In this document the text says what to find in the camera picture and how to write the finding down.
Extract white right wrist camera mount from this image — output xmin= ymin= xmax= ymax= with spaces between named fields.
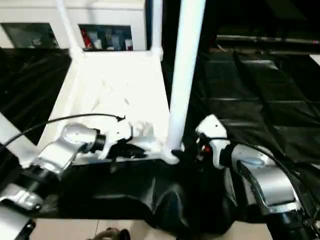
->
xmin=194 ymin=114 xmax=230 ymax=170

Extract black work mat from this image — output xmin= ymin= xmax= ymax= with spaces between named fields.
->
xmin=0 ymin=46 xmax=320 ymax=233

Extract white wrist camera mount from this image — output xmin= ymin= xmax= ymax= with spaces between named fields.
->
xmin=194 ymin=114 xmax=230 ymax=170
xmin=99 ymin=119 xmax=135 ymax=160

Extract large black case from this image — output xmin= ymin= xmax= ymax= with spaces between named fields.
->
xmin=159 ymin=0 xmax=320 ymax=48

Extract white plastic table top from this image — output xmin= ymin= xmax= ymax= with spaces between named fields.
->
xmin=21 ymin=48 xmax=186 ymax=170

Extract long grey metal bar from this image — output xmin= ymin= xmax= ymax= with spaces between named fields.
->
xmin=216 ymin=34 xmax=320 ymax=45

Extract white glass-door cabinet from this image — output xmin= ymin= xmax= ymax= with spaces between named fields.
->
xmin=0 ymin=0 xmax=148 ymax=51

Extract dark brown rounded object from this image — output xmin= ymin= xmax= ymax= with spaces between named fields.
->
xmin=93 ymin=227 xmax=132 ymax=240

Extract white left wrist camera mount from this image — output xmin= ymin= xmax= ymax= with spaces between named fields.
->
xmin=99 ymin=119 xmax=135 ymax=160

